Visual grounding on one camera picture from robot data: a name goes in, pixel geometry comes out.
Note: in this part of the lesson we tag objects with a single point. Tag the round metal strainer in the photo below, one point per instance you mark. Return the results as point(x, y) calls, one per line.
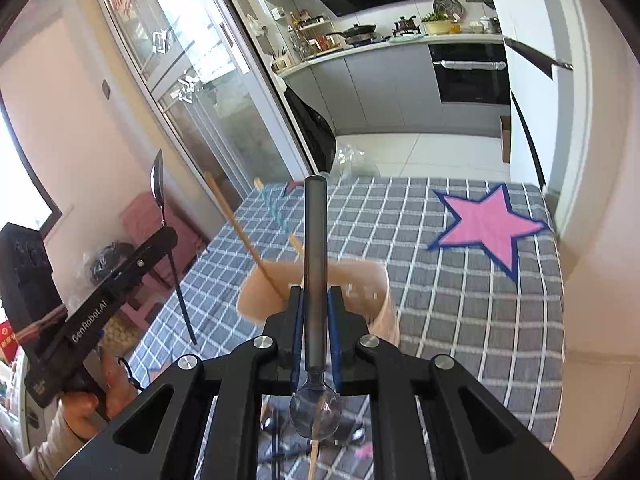
point(445, 6)

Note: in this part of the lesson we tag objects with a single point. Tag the dark cooking pot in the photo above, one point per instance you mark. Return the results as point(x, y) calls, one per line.
point(405, 25)

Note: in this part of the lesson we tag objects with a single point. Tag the plain wooden chopstick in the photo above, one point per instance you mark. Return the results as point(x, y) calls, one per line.
point(313, 460)
point(240, 237)

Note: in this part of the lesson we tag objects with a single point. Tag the cardboard box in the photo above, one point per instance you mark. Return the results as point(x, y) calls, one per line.
point(505, 137)

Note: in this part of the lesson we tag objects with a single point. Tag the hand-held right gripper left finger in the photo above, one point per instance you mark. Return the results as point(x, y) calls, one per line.
point(298, 330)

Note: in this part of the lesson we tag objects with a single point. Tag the pink plastic stool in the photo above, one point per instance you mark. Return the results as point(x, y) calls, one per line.
point(142, 215)

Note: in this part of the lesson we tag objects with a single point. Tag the countertop chopstick jar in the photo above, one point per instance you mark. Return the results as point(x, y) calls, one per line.
point(281, 62)

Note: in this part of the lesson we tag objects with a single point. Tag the clear plastic bag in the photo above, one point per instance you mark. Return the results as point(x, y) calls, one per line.
point(352, 160)

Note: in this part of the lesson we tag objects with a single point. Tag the dark wall switch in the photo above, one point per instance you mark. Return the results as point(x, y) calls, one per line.
point(106, 89)

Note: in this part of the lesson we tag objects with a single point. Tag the black frying pan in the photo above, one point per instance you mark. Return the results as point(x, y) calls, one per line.
point(357, 32)

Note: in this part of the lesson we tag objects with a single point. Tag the spice rack with bottles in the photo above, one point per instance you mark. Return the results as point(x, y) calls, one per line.
point(310, 35)

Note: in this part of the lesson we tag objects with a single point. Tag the glass sliding door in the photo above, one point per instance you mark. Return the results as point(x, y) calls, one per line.
point(200, 85)

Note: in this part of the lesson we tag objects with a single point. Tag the white refrigerator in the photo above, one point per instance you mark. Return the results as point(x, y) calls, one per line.
point(530, 100)

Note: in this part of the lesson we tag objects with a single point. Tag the wooden chopstick with blue pattern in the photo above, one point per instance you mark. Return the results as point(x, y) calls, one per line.
point(260, 185)

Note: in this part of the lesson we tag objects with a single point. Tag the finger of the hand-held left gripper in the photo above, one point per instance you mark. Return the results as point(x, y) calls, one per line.
point(145, 257)

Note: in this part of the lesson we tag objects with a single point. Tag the grey kitchen cabinets with counter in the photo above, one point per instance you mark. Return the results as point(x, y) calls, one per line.
point(380, 85)

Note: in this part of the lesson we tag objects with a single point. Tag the black built-in oven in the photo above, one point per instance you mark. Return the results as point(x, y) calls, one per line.
point(470, 80)

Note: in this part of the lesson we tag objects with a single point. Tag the yellow bowl with greens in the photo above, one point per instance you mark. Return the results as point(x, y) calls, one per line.
point(436, 26)

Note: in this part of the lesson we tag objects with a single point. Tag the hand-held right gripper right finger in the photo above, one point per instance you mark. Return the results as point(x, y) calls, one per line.
point(334, 332)

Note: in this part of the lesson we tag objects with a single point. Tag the person's left hand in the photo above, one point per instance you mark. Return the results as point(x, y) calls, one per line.
point(117, 385)

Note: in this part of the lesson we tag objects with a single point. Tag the bright window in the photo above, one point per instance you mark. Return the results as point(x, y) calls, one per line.
point(20, 180)

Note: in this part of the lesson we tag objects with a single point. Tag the grey checked tablecloth with star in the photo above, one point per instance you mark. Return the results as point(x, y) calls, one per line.
point(450, 310)

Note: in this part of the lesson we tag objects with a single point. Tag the black garbage bag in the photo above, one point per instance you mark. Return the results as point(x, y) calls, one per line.
point(312, 132)

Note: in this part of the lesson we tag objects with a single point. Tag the beige plastic utensil holder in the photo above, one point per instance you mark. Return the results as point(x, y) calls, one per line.
point(380, 310)

